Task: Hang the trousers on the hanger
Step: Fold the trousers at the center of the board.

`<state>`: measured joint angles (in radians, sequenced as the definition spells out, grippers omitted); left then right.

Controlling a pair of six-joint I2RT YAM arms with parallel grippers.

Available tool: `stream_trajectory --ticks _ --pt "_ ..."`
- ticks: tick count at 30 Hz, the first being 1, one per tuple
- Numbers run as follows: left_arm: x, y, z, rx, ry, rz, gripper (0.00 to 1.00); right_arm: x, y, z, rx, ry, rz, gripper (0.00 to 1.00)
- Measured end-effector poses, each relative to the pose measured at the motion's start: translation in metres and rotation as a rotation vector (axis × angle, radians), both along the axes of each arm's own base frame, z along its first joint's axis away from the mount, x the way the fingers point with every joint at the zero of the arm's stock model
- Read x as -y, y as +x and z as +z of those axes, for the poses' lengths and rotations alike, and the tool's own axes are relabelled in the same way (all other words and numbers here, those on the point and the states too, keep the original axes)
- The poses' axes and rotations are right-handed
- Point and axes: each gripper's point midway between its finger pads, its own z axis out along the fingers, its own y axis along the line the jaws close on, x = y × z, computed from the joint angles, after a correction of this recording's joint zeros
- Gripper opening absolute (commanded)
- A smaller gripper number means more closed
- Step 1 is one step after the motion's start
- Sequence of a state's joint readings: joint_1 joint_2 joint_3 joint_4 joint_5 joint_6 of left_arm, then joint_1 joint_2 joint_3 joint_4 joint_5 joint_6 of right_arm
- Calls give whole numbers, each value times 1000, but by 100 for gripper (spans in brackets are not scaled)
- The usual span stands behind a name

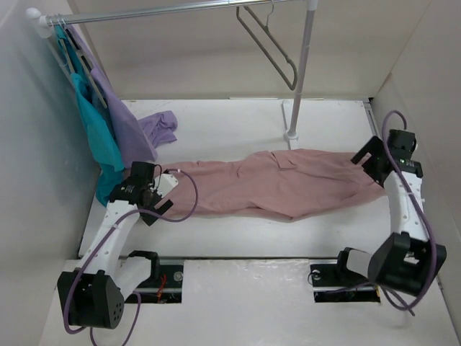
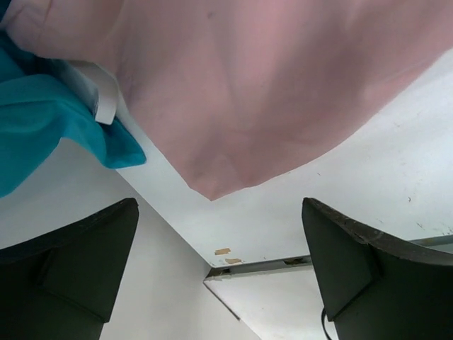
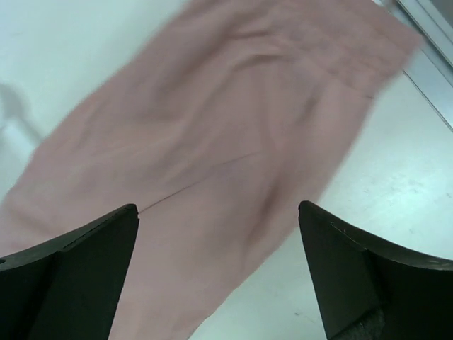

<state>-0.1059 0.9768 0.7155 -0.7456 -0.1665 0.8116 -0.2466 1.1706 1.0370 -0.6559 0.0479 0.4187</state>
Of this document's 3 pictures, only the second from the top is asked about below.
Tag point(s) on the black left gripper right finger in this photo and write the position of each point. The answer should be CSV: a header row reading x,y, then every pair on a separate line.
x,y
374,285

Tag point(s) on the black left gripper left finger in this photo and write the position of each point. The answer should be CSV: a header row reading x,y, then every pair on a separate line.
x,y
64,284

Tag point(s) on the pink trousers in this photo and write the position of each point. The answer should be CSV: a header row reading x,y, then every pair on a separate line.
x,y
234,93

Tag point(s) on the teal hanging garment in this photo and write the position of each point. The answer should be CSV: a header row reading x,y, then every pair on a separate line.
x,y
38,110

